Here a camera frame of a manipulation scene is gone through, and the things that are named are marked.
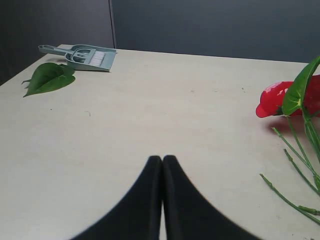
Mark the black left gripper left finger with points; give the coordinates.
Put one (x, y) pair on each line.
(137, 216)

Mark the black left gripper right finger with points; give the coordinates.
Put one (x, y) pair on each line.
(188, 215)

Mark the red artificial anthurium flower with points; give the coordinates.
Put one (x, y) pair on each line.
(300, 97)

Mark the loose green leaf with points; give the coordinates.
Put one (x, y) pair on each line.
(49, 77)

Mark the small green hand brush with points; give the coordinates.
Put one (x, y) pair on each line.
(87, 56)

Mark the green plastic dustpan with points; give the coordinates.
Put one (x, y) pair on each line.
(104, 67)

